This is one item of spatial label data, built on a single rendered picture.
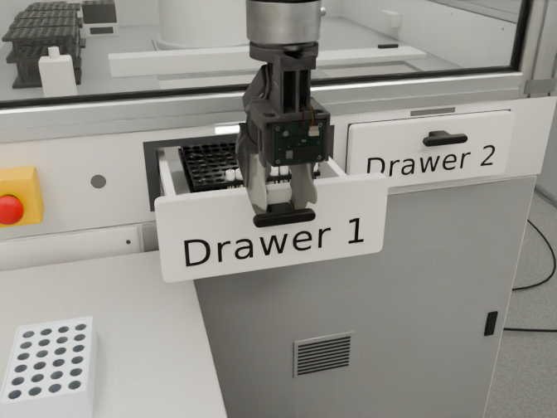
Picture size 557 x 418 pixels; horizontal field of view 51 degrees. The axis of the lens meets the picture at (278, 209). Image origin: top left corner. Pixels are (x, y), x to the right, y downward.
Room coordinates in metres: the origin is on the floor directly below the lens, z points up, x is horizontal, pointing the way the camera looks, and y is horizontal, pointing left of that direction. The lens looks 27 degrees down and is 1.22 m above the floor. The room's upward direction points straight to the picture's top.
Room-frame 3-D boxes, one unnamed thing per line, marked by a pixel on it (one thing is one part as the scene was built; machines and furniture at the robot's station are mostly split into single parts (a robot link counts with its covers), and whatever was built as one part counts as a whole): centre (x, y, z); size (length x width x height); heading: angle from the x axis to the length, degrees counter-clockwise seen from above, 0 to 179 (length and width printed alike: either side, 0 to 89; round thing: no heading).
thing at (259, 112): (0.60, -0.01, 1.04); 0.09 x 0.08 x 0.12; 15
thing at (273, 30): (0.60, -0.01, 1.12); 0.08 x 0.08 x 0.05
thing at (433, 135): (0.87, -0.26, 0.91); 0.07 x 0.04 x 0.01; 105
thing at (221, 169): (0.83, 0.06, 0.87); 0.22 x 0.18 x 0.06; 15
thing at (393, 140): (0.90, -0.25, 0.87); 0.29 x 0.02 x 0.11; 105
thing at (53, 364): (0.48, 0.25, 0.78); 0.12 x 0.08 x 0.04; 13
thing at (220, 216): (0.64, 0.00, 0.87); 0.29 x 0.02 x 0.11; 105
